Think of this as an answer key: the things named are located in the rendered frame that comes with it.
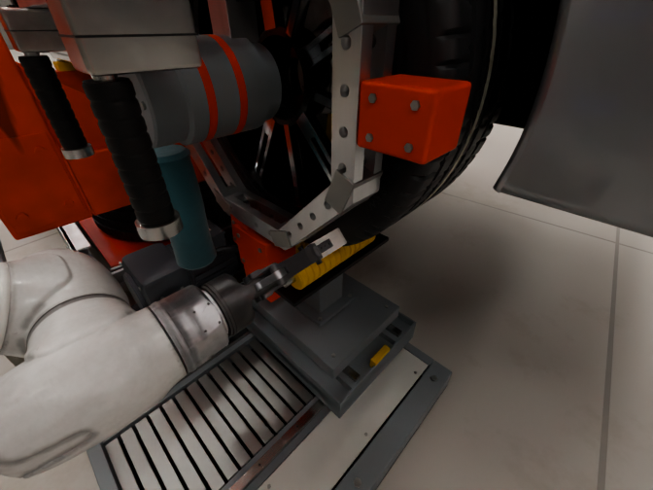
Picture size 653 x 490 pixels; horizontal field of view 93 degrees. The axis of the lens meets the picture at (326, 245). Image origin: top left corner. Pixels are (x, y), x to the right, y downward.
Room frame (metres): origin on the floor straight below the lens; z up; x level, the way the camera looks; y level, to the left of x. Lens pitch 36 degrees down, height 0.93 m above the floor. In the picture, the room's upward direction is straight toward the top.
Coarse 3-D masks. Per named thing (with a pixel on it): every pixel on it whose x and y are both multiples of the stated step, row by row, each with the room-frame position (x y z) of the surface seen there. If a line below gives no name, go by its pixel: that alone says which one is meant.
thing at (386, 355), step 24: (264, 336) 0.61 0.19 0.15; (384, 336) 0.60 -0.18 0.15; (408, 336) 0.62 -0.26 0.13; (288, 360) 0.53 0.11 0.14; (360, 360) 0.53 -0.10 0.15; (384, 360) 0.53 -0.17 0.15; (312, 384) 0.46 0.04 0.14; (336, 384) 0.45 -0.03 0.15; (360, 384) 0.45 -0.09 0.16; (336, 408) 0.40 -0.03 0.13
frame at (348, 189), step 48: (336, 0) 0.38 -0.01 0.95; (384, 0) 0.38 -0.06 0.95; (336, 48) 0.38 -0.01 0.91; (384, 48) 0.39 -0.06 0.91; (336, 96) 0.38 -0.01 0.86; (192, 144) 0.68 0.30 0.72; (336, 144) 0.38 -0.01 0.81; (240, 192) 0.64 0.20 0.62; (336, 192) 0.38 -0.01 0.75; (288, 240) 0.46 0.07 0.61
